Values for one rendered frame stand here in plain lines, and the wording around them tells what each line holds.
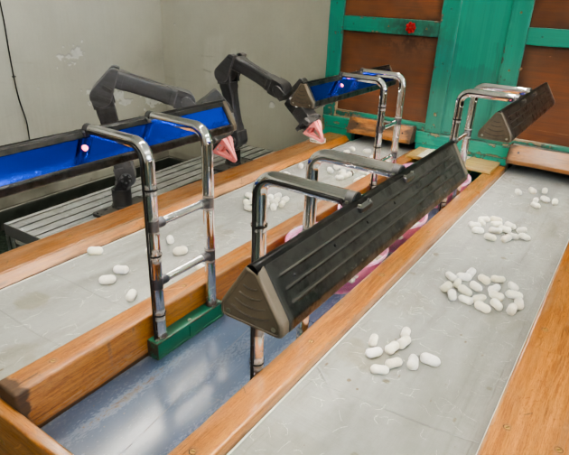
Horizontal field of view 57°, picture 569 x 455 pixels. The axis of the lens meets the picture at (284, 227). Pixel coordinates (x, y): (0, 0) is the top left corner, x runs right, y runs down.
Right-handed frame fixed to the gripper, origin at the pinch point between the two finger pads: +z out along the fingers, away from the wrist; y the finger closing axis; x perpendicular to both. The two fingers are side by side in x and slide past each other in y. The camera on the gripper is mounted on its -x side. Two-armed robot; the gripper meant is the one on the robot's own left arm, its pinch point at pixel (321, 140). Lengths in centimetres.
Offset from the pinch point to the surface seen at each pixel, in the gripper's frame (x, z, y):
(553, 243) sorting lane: -47, 71, -15
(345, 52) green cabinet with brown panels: -9, -30, 46
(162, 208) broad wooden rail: 15, -4, -69
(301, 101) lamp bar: -22.7, -5.1, -33.4
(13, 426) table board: -10, 29, -139
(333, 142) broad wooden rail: 14.8, -2.7, 31.4
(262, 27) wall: 54, -105, 117
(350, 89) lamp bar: -25.5, -3.0, -8.2
